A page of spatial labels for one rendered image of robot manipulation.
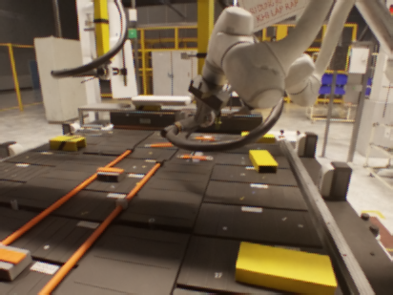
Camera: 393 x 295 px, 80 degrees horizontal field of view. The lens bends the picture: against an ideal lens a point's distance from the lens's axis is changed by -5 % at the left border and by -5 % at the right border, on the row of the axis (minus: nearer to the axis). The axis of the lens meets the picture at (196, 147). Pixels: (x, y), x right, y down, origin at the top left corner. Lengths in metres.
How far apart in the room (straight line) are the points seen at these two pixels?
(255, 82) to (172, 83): 9.82
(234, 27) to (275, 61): 0.15
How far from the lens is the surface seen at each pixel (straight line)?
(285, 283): 0.48
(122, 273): 0.50
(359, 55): 3.61
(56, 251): 0.60
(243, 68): 0.59
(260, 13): 1.22
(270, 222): 0.64
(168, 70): 10.32
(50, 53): 7.05
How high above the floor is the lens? 1.36
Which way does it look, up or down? 18 degrees down
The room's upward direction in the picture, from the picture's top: straight up
